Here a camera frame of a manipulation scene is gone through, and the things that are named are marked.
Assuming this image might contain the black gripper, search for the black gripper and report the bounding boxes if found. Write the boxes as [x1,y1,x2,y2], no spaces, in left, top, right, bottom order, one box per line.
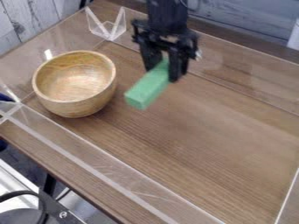
[131,0,199,82]

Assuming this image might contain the green rectangular block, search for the green rectangular block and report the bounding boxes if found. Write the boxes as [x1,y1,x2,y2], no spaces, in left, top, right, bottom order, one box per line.
[125,59,170,110]

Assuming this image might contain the brown wooden bowl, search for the brown wooden bowl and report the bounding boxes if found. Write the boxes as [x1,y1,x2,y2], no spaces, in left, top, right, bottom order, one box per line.
[32,50,118,118]

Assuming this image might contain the clear acrylic tray walls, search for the clear acrylic tray walls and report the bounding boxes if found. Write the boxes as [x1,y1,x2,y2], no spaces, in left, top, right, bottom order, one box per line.
[0,12,299,224]

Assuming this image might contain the white object at right edge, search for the white object at right edge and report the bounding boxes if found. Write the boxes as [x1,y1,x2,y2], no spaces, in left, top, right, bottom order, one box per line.
[287,18,299,51]

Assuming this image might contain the black table leg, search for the black table leg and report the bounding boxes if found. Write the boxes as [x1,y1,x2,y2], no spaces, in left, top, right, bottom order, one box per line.
[43,174,58,196]

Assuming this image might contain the grey metal bracket with screw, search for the grey metal bracket with screw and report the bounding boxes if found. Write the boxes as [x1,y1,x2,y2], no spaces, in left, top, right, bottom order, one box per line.
[43,198,87,224]

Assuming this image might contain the black cable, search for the black cable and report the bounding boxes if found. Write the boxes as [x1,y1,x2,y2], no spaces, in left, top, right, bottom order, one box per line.
[0,190,51,224]

